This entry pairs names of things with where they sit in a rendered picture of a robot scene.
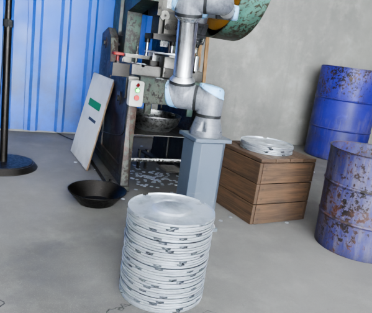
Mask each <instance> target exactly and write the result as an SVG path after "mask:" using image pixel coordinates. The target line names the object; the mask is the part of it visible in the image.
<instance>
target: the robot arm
mask: <svg viewBox="0 0 372 313"><path fill-rule="evenodd" d="M171 9H172V10H174V11H175V16H176V18H177V19H178V28H177V30H176V34H177V36H176V50H175V64H174V72H173V76H171V77H170V80H169V81H167V82H166V84H165V101H166V104H167V105H168V106H170V107H174V108H180V109H187V110H192V111H196V116H195V119H194V121H193V123H192V125H191V127H190V130H189V133H190V134H191V135H194V136H197V137H202V138H212V139H218V138H222V128H221V123H220V118H221V113H222V106H223V101H224V90H223V89H222V88H220V87H218V86H214V85H211V84H207V83H200V84H199V85H195V79H194V78H193V66H194V54H195V53H196V52H197V50H196V49H195V48H196V44H198V45H204V42H202V39H204V41H205V39H206V36H205V34H206V32H207V28H208V26H209V25H208V24H207V20H208V18H213V19H222V20H229V21H237V19H238V13H239V6H236V5H234V0H172V2H171Z"/></svg>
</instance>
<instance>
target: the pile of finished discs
mask: <svg viewBox="0 0 372 313"><path fill-rule="evenodd" d="M240 146H241V147H242V148H244V149H246V150H249V151H252V152H256V153H261V154H265V155H273V156H282V155H283V156H290V155H292V154H293V150H294V146H293V145H292V144H290V143H287V142H284V141H282V140H277V139H274V138H268V137H267V138H266V139H264V138H263V137H259V136H243V137H241V140H240Z"/></svg>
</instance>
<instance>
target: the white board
mask: <svg viewBox="0 0 372 313"><path fill-rule="evenodd" d="M113 87H114V80H113V79H110V78H108V77H106V76H103V75H100V74H98V73H95V72H94V73H93V77H92V80H91V84H90V86H89V90H88V94H87V96H86V100H85V103H84V107H83V111H82V113H81V117H80V120H79V124H78V127H77V130H76V133H75V137H74V141H73V144H72V147H71V152H72V153H73V154H74V156H75V157H76V158H77V160H78V161H79V162H80V163H81V165H82V166H83V168H84V169H85V170H86V171H88V168H89V164H90V162H91V159H92V155H93V152H94V148H95V146H96V142H97V139H98V136H99V132H100V129H101V126H102V122H103V119H104V116H105V113H106V109H107V106H108V103H109V100H110V96H111V93H112V89H113Z"/></svg>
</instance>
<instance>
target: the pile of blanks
mask: <svg viewBox="0 0 372 313"><path fill-rule="evenodd" d="M214 221H215V218H214V220H213V221H212V222H210V223H209V224H206V225H201V226H199V227H188V228H181V227H168V226H164V225H158V224H153V223H151V222H147V221H146V220H143V219H140V218H139V216H135V215H134V214H133V213H131V212H130V210H129V208H127V218H126V227H125V229H124V235H125V237H124V246H123V249H122V261H121V266H120V280H119V290H120V292H123V293H121V295H122V296H123V297H124V299H125V300H126V301H128V302H129V303H131V304H132V305H133V306H135V307H138V308H139V309H143V310H145V311H149V312H154V313H175V312H177V313H180V312H184V311H188V310H190V309H192V308H193V307H195V306H196V305H197V304H198V303H199V302H200V300H201V298H202V294H203V289H204V280H205V276H206V266H207V261H208V258H209V249H210V246H211V239H212V231H213V228H214Z"/></svg>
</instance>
